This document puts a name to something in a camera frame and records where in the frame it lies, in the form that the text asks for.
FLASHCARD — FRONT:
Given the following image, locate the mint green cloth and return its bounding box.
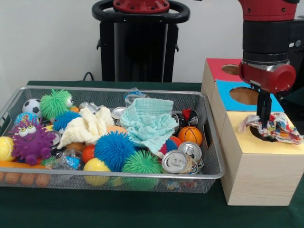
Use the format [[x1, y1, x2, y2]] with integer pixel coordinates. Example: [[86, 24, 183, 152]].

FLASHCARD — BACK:
[[120, 98, 179, 159]]

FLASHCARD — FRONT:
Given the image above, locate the dark green table cloth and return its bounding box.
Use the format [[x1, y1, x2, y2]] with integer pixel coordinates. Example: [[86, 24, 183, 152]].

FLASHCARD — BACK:
[[0, 80, 304, 228], [284, 87, 304, 105]]

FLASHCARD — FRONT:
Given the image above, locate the multicoloured knotted rag toy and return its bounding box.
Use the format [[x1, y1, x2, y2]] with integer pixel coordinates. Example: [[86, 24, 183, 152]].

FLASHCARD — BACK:
[[238, 113, 304, 145]]

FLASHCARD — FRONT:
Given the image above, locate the shallow silver mesh bin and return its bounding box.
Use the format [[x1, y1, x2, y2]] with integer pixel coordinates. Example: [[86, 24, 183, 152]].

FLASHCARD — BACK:
[[0, 85, 226, 194]]

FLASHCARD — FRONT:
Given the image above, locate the blue spiky ball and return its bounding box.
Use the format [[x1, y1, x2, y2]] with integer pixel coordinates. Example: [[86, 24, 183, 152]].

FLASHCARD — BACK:
[[94, 131, 136, 172]]

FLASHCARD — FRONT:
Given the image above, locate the small orange basketball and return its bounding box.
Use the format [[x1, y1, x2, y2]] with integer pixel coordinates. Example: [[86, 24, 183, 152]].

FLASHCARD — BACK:
[[178, 126, 203, 147]]

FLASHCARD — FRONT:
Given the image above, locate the wooden box with three holes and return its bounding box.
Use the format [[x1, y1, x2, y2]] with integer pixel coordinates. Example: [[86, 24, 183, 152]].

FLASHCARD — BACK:
[[200, 57, 304, 206]]

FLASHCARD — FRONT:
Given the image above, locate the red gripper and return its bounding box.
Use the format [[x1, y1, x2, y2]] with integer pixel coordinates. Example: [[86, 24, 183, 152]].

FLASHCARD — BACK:
[[238, 61, 297, 127]]

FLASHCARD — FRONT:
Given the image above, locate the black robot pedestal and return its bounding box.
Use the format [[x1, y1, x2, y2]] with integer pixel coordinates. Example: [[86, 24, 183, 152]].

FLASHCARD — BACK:
[[91, 0, 190, 83]]

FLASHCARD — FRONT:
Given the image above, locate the green spiky ball with eyes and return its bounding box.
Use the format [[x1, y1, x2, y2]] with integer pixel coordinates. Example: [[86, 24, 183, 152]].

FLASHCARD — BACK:
[[39, 89, 75, 119]]

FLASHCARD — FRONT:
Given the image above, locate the purple spiky monster toy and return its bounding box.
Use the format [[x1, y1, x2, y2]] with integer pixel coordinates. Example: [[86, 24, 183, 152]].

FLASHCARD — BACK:
[[8, 118, 57, 165]]

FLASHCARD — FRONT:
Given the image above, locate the small soccer ball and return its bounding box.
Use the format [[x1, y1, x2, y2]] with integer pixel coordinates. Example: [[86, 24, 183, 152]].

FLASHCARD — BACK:
[[22, 98, 41, 114]]

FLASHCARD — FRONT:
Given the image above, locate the orange toy building block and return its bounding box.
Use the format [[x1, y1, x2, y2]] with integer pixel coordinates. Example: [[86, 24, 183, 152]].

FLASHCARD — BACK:
[[0, 161, 52, 187]]

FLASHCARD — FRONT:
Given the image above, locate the silver drink can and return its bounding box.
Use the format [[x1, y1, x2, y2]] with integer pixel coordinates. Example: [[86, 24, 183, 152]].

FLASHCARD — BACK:
[[161, 149, 192, 175]]

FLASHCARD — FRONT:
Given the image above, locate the cream cloth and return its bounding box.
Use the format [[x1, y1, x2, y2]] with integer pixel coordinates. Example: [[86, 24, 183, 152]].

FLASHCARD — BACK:
[[57, 106, 115, 150]]

